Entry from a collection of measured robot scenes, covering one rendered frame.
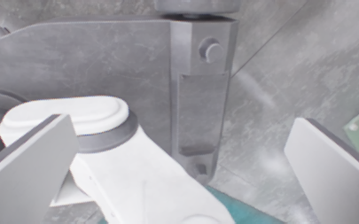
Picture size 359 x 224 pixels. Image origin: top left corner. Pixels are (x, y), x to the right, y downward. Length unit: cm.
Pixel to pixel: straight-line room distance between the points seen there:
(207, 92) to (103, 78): 25
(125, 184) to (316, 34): 77
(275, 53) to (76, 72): 62
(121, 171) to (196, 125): 28
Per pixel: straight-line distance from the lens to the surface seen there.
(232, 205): 127
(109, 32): 45
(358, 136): 135
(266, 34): 74
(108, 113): 36
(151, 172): 30
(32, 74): 52
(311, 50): 87
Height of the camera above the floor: 61
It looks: 57 degrees down
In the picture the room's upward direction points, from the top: 160 degrees clockwise
